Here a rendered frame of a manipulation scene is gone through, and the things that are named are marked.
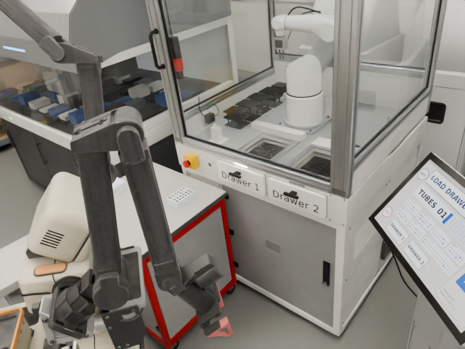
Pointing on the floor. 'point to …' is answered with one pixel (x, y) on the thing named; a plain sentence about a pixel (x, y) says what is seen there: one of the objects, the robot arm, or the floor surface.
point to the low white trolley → (203, 200)
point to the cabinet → (307, 251)
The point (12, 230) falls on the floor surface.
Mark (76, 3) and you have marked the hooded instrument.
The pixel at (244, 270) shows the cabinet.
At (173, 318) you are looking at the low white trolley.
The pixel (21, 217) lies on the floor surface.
